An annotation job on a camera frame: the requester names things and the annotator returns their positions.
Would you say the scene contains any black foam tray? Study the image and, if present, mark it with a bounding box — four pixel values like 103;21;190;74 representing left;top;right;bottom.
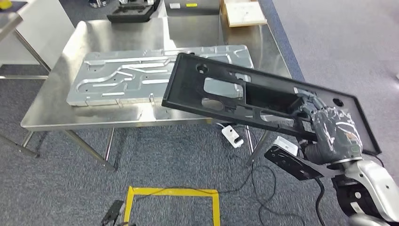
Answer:
106;0;161;23

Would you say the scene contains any small steel side table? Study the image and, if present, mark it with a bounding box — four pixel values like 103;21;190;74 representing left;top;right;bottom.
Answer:
0;0;52;81

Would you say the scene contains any pale wooden board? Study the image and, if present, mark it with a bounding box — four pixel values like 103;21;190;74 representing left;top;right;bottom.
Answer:
219;0;268;28

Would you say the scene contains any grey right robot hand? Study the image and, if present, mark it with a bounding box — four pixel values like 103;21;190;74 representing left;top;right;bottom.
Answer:
293;87;364;160

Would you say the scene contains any grey box with labels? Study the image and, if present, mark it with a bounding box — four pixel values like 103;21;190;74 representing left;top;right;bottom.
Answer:
163;0;220;16

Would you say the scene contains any white power strip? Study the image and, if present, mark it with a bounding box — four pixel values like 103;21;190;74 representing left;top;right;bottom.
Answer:
221;125;244;149

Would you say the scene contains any black bracket at robot's left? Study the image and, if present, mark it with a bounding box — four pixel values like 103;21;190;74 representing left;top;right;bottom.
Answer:
100;199;125;226

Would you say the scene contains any long black plastic part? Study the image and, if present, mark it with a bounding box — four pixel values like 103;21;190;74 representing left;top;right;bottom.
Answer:
161;52;383;156

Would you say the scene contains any wrist camera with black bracket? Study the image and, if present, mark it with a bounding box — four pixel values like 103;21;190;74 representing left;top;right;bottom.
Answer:
264;136;325;182

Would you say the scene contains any black floor cable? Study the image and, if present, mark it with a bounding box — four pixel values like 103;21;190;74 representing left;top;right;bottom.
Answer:
134;123;306;226

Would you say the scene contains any white cabinet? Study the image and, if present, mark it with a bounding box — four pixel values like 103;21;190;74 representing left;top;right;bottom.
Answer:
0;0;75;68

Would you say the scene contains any machined aluminium fixture plate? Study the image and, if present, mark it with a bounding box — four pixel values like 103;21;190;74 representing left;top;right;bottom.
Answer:
66;44;255;107

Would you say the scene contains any yellow floor tape square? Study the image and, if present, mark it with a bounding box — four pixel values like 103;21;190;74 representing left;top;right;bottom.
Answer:
123;186;221;226

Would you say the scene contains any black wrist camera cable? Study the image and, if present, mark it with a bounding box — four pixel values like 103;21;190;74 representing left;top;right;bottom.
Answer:
315;177;327;226

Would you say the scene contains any stainless steel workbench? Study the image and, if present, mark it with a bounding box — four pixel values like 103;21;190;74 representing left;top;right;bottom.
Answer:
20;0;294;172

